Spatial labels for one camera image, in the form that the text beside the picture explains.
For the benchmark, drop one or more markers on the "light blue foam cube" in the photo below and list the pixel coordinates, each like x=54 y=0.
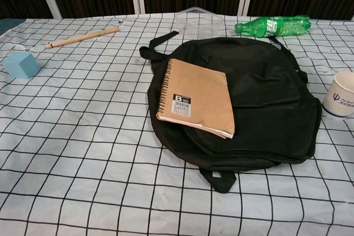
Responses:
x=20 y=64

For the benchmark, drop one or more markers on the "black backpack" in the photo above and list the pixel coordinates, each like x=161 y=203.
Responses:
x=262 y=103

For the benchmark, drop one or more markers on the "green plastic soda bottle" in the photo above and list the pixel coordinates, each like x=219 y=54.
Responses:
x=272 y=26

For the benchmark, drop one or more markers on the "clear plastic container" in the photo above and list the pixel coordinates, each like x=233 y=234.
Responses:
x=197 y=23

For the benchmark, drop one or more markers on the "brown spiral notebook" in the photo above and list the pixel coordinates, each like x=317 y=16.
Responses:
x=199 y=95

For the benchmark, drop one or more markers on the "wooden rolling pin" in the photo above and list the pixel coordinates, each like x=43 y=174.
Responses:
x=83 y=37

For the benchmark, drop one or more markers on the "white paper cup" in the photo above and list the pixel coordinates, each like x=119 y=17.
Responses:
x=339 y=95

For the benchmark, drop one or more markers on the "white black grid tablecloth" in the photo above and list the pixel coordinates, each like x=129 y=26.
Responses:
x=83 y=164

